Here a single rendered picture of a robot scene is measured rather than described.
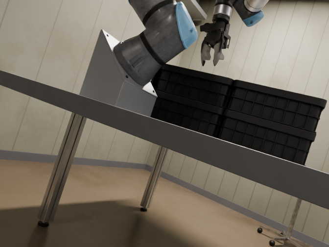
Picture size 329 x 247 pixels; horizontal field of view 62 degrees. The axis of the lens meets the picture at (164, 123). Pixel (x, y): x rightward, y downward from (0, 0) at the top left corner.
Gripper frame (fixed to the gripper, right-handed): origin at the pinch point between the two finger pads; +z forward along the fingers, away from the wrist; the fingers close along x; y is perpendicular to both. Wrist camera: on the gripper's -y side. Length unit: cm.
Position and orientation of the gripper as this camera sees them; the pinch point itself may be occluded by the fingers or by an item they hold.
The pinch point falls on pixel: (208, 62)
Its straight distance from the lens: 117.7
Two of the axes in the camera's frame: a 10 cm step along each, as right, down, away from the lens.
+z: -2.2, 9.7, -0.5
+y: 6.5, 1.9, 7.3
